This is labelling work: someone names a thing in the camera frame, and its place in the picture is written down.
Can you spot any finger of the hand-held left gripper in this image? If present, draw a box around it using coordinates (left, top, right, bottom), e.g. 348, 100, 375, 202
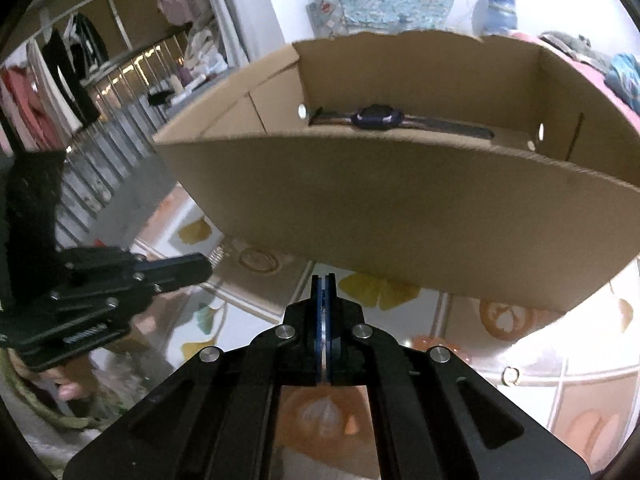
131, 252, 213, 273
135, 260, 214, 295

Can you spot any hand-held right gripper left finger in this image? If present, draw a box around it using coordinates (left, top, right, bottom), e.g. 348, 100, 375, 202
62, 274, 326, 480

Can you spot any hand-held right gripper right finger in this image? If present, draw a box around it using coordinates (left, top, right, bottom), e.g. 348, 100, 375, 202
325, 274, 591, 480

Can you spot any brown cardboard box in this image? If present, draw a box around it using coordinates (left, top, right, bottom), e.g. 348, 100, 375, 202
152, 30, 640, 313

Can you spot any black and purple smartwatch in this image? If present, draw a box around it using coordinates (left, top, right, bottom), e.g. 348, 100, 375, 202
307, 104, 496, 140

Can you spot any person's left forearm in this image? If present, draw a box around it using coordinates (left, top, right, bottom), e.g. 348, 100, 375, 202
0, 347, 108, 431

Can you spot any person's left hand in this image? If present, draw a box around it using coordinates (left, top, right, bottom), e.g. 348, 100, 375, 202
52, 360, 98, 403

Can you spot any metal railing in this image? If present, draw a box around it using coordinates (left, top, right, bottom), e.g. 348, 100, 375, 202
0, 42, 201, 241

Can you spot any red hanging garment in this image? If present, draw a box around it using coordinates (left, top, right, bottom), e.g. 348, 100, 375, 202
0, 60, 51, 156

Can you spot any white hanging garment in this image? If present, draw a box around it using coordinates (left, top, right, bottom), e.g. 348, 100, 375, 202
27, 40, 83, 136

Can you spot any black hanging garment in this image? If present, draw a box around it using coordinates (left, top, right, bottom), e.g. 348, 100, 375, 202
42, 15, 103, 126

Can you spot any leaf and peach patterned tablecloth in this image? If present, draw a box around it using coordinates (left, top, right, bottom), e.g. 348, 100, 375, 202
85, 185, 640, 480

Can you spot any white curtain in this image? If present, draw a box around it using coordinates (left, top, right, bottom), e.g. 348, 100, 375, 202
197, 0, 251, 68

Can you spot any grey cloth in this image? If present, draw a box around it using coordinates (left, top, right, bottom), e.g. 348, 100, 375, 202
537, 31, 613, 68

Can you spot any blue blanket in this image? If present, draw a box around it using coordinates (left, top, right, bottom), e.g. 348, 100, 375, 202
602, 52, 640, 113

